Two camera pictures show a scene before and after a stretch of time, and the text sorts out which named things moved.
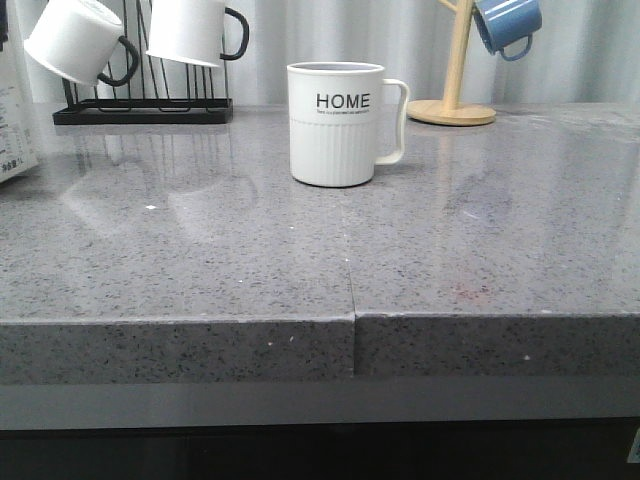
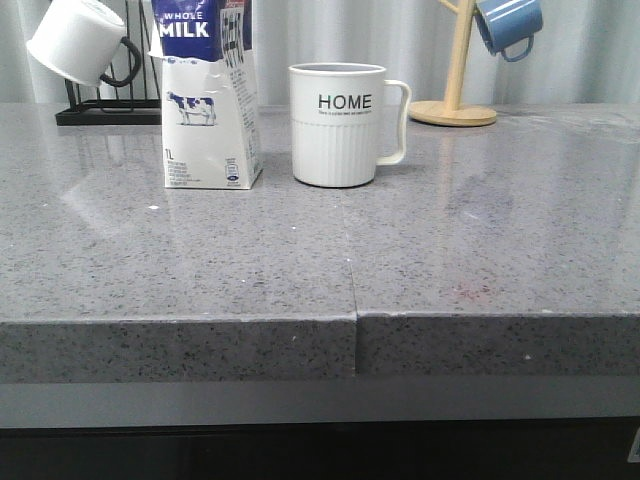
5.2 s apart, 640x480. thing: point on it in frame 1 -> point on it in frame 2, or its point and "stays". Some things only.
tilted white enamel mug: [82, 39] stays
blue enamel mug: [503, 22] stays
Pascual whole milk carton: [18, 140] -> [210, 105]
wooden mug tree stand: [448, 111] stays
